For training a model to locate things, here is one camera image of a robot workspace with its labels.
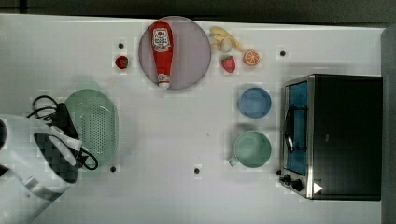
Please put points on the red ketchup bottle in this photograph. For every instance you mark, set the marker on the red ketchup bottle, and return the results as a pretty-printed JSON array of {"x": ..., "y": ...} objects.
[{"x": 162, "y": 45}]

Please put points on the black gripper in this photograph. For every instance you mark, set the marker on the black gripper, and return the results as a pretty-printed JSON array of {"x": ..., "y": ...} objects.
[{"x": 62, "y": 120}]

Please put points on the small strawberry toy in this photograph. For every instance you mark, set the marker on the small strawberry toy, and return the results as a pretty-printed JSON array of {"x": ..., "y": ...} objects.
[{"x": 122, "y": 62}]

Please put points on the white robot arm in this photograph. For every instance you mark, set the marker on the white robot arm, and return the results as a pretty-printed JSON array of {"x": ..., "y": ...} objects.
[{"x": 38, "y": 164}]

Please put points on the large strawberry toy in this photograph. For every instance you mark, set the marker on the large strawberry toy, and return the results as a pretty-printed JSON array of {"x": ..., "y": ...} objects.
[{"x": 228, "y": 64}]

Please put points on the green mug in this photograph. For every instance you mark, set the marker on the green mug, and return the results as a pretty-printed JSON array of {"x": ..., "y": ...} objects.
[{"x": 252, "y": 149}]

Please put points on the orange half toy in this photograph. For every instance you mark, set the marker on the orange half toy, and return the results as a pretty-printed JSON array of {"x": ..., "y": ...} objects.
[{"x": 251, "y": 57}]

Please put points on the blue bowl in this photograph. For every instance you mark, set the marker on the blue bowl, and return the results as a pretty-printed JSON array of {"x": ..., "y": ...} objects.
[{"x": 255, "y": 103}]

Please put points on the black toaster oven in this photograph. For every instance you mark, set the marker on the black toaster oven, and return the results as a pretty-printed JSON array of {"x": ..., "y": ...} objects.
[{"x": 331, "y": 137}]

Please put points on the green oval strainer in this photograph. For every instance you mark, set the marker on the green oval strainer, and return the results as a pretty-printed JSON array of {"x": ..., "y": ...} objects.
[{"x": 95, "y": 119}]

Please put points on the grey round plate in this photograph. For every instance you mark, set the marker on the grey round plate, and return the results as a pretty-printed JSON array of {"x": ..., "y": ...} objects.
[{"x": 191, "y": 58}]

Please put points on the peeled banana toy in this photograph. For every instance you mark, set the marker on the peeled banana toy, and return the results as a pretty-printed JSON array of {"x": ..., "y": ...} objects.
[{"x": 224, "y": 41}]

